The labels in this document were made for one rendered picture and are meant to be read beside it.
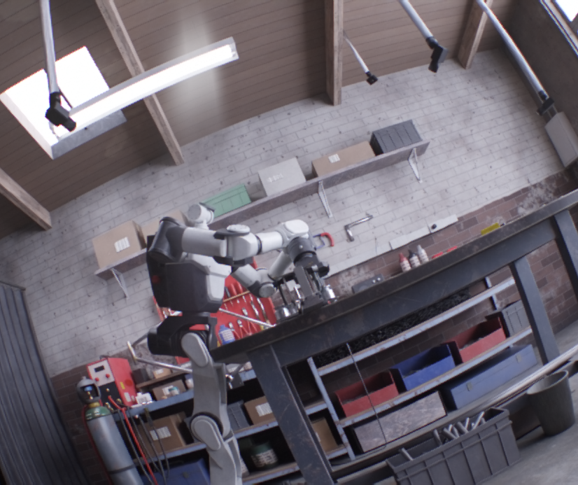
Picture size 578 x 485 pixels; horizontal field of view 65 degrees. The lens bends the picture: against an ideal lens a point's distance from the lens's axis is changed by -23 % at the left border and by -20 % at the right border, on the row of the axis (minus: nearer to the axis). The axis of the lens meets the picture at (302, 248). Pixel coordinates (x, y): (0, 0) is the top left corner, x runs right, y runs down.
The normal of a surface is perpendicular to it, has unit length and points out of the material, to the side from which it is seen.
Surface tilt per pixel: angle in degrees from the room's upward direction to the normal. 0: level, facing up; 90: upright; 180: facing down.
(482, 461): 90
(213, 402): 90
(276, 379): 90
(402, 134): 90
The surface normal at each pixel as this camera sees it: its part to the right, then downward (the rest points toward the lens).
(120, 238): -0.04, -0.14
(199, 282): 0.44, -0.01
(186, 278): -0.32, 0.04
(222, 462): 0.08, 0.22
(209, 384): -0.18, 0.27
